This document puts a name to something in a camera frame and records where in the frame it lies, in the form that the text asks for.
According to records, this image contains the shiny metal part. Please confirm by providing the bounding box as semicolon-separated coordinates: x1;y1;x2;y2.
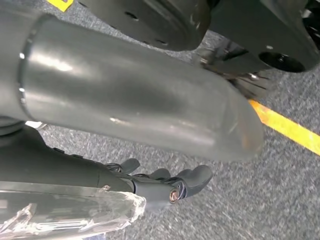
193;41;275;100

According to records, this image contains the black robot body shell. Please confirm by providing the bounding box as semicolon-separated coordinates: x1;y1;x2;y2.
82;0;211;52
208;0;320;73

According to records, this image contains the yellow floor tape strip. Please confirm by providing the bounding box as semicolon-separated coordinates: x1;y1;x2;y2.
46;0;75;13
248;99;320;157

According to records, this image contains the clear plastic film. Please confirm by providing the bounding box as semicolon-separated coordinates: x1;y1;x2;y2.
0;181;147;240

